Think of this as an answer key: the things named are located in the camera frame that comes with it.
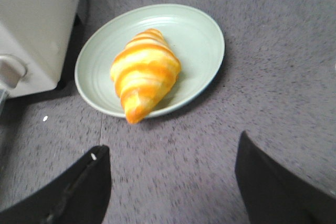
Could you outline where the yellow orange croissant bread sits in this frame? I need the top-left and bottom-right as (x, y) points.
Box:
(110, 28), (181, 124)

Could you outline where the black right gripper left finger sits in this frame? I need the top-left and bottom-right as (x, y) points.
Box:
(1, 145), (111, 223)

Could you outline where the light green round plate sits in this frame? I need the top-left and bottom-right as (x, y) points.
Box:
(75, 4), (225, 124)

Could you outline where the white toaster oven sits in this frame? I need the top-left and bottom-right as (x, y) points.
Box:
(1, 0), (79, 105)

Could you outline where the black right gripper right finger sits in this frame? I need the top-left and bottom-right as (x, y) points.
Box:
(235, 132), (335, 223)

